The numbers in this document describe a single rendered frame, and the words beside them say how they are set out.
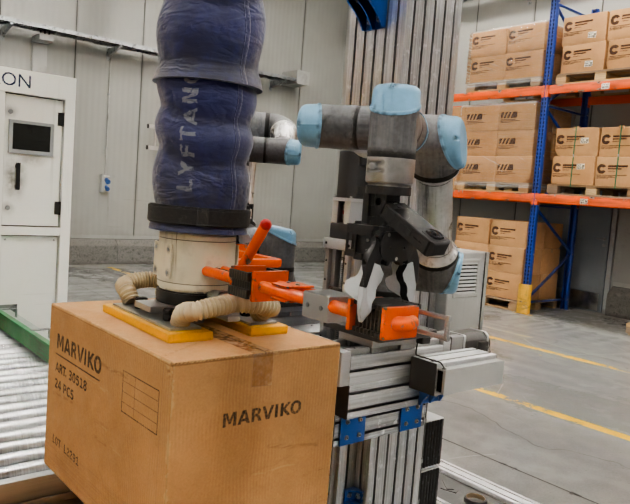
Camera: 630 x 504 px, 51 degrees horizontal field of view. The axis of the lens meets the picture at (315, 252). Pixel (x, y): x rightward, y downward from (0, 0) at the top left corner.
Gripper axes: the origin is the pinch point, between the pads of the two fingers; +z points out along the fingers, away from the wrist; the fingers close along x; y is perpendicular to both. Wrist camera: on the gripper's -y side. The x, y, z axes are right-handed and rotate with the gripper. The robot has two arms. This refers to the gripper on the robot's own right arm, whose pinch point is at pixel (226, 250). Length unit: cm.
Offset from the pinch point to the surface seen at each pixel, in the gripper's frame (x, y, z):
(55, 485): -42, -9, 63
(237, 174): -23, 40, -20
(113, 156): 333, -898, -66
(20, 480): -51, -9, 59
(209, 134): -30, 40, -28
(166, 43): -37, 32, -46
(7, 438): -41, -58, 66
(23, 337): -6, -170, 59
